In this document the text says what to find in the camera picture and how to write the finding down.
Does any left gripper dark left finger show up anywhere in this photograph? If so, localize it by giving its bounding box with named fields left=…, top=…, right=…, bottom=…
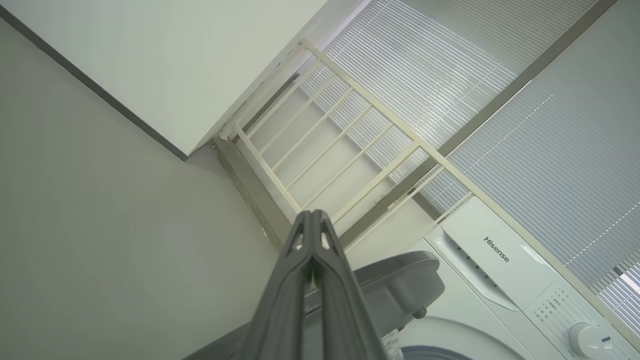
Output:
left=235, top=210, right=316, bottom=360

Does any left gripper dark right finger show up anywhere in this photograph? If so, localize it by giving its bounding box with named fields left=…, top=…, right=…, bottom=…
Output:
left=314, top=210, right=389, bottom=360

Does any round black glass washer door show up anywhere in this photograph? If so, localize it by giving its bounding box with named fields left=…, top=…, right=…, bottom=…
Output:
left=182, top=250, right=446, bottom=360

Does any grey rubber door seal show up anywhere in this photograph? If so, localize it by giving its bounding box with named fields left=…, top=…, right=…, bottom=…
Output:
left=400, top=345, right=476, bottom=360

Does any white front-load washing machine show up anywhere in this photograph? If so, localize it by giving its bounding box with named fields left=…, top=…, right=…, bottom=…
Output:
left=395, top=196, right=640, bottom=360

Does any white detergent drawer Hisense logo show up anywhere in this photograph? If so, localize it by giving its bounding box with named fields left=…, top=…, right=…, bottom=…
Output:
left=440, top=196, right=557, bottom=312

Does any white round washer dial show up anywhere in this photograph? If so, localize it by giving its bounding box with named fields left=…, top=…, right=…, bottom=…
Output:
left=568, top=322, right=614, bottom=360

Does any dark grey skirting board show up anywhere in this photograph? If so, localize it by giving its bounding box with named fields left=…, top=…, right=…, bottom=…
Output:
left=0, top=5, right=189, bottom=162

